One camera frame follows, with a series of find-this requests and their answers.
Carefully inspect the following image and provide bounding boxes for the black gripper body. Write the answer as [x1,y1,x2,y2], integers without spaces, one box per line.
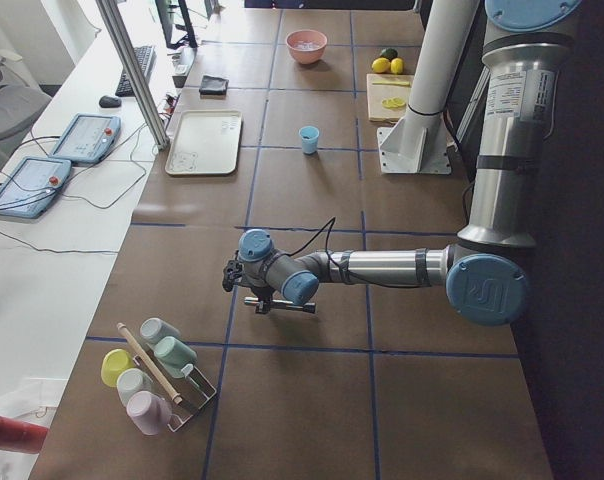
[222,250,274,300]

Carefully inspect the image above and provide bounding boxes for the steel muddler black tip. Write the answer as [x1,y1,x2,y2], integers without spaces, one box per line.
[243,297,316,314]

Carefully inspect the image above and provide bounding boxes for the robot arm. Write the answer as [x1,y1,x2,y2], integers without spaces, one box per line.
[222,1,580,326]

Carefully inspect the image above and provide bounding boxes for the grey cup on rack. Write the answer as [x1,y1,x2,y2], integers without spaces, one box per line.
[139,317,181,347]

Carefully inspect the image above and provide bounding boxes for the mint green cup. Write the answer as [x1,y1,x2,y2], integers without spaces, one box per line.
[153,336,197,379]

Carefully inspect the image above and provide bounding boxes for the yellow cup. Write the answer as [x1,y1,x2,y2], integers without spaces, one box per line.
[100,349,135,388]

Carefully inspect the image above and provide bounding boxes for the white cup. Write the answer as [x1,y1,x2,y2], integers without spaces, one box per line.
[116,368,153,407]

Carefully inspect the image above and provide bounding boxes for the pink cup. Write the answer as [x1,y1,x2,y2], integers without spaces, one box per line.
[126,391,172,435]

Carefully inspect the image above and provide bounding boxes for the light blue plastic cup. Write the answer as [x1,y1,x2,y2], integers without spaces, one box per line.
[299,126,320,155]

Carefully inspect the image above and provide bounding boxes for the pink bowl of ice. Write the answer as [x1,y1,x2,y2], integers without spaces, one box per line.
[286,29,328,65]

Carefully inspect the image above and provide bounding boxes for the cream bear serving tray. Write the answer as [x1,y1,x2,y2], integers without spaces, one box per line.
[165,109,242,176]

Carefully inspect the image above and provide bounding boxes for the grey folded cloth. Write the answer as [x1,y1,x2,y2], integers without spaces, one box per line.
[199,75,229,97]

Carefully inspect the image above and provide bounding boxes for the far teach pendant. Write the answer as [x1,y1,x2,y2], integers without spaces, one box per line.
[49,114,121,164]

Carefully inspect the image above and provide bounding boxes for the teach pendant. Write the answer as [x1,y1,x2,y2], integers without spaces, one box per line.
[0,157,72,219]
[49,114,121,164]

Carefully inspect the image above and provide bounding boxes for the black computer mouse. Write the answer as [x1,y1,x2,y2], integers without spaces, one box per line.
[98,95,122,109]

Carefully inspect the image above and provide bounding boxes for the near teach pendant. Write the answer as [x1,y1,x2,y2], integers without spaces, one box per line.
[0,157,72,219]

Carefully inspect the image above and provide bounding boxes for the black keyboard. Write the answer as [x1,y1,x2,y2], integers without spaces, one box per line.
[114,44,157,98]

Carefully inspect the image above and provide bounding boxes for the lemon slices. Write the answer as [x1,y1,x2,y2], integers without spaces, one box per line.
[381,97,406,110]

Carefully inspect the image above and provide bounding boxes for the wooden cutting board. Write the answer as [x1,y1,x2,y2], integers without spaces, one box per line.
[366,73,413,122]

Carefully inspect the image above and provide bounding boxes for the yellow plastic knife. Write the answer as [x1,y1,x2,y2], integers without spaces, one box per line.
[371,80,412,88]

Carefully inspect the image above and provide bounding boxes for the black monitor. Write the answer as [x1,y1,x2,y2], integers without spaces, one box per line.
[155,0,198,50]

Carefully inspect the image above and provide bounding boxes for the whole lemon left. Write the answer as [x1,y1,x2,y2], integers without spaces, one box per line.
[371,57,391,74]

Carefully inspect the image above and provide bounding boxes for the whole lemon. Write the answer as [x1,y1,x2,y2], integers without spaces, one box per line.
[389,57,404,75]
[371,57,391,74]

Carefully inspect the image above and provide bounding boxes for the whole lemon right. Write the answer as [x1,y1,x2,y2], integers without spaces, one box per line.
[389,57,404,75]

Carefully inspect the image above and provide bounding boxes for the green avocado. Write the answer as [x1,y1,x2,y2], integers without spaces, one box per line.
[379,48,398,61]

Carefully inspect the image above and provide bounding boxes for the red bottle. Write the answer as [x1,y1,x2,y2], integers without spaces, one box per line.
[0,416,49,454]

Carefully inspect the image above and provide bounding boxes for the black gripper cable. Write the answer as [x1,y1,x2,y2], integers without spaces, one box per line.
[286,215,338,259]

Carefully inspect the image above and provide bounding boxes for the white wire cup rack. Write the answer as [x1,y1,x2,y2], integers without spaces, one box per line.
[133,354,217,433]

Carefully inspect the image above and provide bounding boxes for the wooden rack handle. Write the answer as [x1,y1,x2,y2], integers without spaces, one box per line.
[116,322,183,405]

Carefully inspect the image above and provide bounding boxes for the aluminium frame post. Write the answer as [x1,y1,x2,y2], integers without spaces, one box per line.
[96,0,170,151]

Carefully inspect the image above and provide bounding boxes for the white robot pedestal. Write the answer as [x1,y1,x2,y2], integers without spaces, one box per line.
[377,0,479,175]

